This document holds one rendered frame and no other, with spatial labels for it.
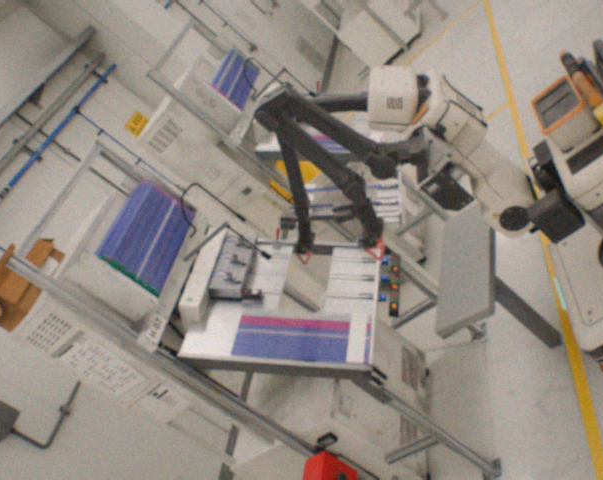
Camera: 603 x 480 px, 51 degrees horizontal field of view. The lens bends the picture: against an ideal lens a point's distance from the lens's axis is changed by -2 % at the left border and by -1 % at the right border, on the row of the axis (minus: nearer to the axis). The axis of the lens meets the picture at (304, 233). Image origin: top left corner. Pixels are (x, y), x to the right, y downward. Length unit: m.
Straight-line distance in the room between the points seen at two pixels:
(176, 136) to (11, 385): 1.60
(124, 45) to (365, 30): 2.56
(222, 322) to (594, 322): 1.35
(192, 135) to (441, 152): 1.90
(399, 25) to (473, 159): 4.84
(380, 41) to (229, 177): 3.67
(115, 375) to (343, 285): 0.97
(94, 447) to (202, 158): 1.71
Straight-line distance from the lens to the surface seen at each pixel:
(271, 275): 2.70
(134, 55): 5.68
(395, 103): 2.00
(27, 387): 3.84
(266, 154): 3.51
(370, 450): 2.72
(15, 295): 2.60
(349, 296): 2.59
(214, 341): 2.48
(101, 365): 2.61
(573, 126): 2.12
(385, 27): 6.88
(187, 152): 3.63
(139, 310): 2.48
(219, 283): 2.61
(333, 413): 2.59
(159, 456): 4.07
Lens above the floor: 1.95
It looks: 20 degrees down
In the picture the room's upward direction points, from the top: 51 degrees counter-clockwise
